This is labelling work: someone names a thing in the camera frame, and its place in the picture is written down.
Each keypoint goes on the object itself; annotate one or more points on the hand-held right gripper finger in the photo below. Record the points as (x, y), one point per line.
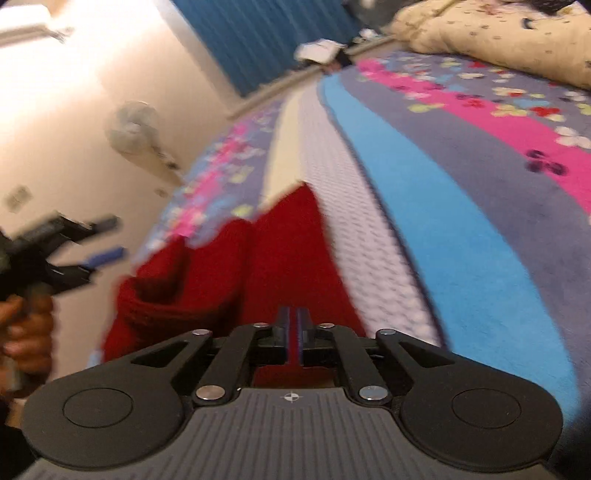
(288, 337)
(299, 337)

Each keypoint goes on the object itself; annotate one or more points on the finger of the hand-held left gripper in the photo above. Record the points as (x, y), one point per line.
(108, 256)
(87, 227)

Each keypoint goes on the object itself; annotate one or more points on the red knit sweater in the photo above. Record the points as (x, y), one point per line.
(277, 258)

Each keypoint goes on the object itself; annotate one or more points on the person's left hand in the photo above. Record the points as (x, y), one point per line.
(32, 337)

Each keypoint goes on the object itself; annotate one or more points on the white standing fan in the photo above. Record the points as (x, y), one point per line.
(134, 127)

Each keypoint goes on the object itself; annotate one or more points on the colourful floral striped blanket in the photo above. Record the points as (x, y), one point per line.
(461, 207)

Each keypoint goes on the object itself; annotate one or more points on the white air conditioner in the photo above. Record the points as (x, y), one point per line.
(23, 25)

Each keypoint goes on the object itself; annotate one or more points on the blue curtain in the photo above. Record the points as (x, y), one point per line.
(258, 37)

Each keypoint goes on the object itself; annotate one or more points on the white cloth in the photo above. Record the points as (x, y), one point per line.
(318, 50)

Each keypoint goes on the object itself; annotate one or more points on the cream star print duvet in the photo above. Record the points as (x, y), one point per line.
(508, 41)

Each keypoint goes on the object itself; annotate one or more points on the navy dotted cloth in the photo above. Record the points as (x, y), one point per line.
(551, 4)

